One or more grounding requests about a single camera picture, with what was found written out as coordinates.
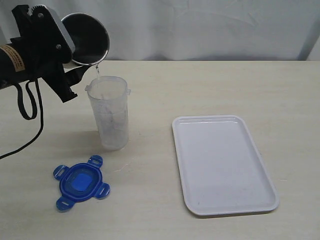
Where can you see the clear tall plastic container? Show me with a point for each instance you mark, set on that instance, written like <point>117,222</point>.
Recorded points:
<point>108,96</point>

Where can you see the stainless steel cup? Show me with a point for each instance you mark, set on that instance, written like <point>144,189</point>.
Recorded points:
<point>90,38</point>

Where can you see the white backdrop curtain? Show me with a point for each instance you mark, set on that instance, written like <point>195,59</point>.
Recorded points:
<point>203,30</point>

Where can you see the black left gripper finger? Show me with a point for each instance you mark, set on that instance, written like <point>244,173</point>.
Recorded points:
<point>74,74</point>
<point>56,79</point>

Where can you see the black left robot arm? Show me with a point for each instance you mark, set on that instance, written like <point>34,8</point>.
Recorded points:
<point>11,61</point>

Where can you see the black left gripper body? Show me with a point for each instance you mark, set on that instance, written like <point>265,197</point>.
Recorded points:
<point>44,43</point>

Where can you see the blue container lid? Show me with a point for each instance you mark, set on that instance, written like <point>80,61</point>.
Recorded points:
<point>80,182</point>

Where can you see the white plastic tray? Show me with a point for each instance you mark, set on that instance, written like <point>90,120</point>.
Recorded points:
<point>220,167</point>

